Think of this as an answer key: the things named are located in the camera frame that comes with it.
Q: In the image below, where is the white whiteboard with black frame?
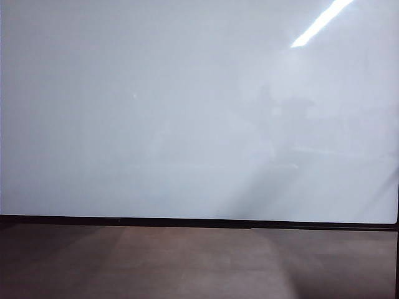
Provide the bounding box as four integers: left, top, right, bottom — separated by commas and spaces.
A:
0, 0, 399, 232

